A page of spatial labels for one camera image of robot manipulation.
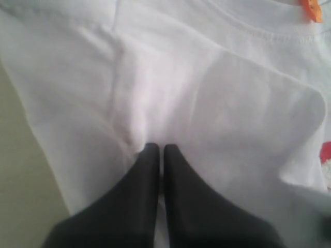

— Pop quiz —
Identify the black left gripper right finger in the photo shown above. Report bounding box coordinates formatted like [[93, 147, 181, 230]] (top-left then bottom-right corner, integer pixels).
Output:
[[163, 145, 284, 247]]

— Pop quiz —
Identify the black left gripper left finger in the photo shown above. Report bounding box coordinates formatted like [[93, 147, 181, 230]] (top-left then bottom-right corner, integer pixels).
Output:
[[42, 144, 160, 247]]

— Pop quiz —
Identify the white t-shirt red logo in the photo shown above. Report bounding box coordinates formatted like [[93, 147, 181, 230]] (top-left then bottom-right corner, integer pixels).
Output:
[[1, 1, 330, 247]]

